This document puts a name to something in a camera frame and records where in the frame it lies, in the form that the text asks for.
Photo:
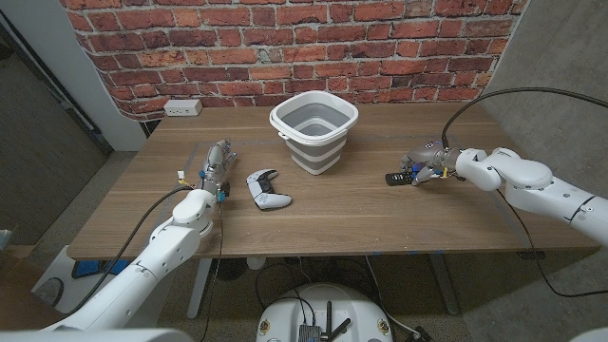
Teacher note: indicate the white power outlet box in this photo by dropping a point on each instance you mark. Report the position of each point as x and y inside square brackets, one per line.
[183, 108]

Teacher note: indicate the white robot torso base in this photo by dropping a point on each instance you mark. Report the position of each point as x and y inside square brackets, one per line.
[285, 313]

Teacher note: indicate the white grey collapsible bucket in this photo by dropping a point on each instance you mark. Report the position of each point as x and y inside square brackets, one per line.
[316, 142]

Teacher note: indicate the white black game controller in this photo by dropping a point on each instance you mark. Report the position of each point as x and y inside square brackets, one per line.
[266, 197]

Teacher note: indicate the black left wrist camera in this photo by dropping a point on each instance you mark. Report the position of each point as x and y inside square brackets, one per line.
[224, 190]

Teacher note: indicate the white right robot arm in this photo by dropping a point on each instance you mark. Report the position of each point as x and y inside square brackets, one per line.
[527, 180]

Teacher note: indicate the black antenna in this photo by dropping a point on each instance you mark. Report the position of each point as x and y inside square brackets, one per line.
[341, 328]
[328, 318]

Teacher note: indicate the black TV remote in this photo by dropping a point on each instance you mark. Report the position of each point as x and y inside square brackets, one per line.
[396, 179]

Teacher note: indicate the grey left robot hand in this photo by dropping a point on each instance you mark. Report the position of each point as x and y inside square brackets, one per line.
[216, 164]

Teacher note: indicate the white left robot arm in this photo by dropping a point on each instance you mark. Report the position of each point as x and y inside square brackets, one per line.
[166, 247]

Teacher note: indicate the metal table leg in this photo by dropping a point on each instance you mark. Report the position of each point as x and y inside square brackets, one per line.
[444, 285]
[198, 290]

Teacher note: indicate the red brick printed backdrop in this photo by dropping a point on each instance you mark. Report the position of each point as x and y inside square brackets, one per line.
[285, 47]

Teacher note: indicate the small grey computer box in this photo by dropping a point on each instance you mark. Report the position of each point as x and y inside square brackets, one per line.
[309, 334]

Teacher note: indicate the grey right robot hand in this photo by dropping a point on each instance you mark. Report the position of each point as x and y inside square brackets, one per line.
[430, 157]

